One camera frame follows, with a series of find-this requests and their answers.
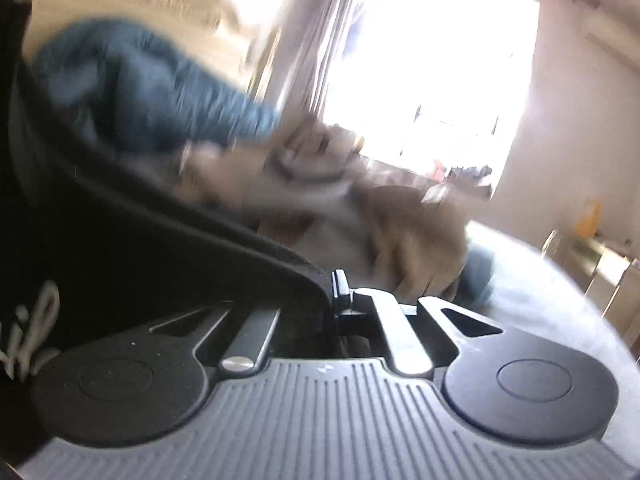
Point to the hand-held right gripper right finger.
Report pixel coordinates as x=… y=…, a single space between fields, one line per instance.
x=400 y=330

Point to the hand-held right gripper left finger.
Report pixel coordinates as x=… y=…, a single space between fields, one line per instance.
x=255 y=335

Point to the black printed t-shirt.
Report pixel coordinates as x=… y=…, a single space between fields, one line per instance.
x=100 y=240

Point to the light blue garment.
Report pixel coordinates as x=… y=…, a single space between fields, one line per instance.
x=477 y=275

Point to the tan jacket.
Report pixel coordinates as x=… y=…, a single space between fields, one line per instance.
x=415 y=230

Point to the pale desk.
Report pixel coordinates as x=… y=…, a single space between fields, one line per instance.
x=600 y=270

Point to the bright window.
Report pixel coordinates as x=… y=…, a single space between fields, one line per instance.
x=440 y=60

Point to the teal duvet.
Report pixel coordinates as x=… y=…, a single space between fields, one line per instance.
x=140 y=75

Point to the grey curtain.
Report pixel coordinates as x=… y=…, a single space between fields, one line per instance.
x=320 y=35

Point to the cream carved headboard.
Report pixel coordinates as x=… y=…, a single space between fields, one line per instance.
x=165 y=0

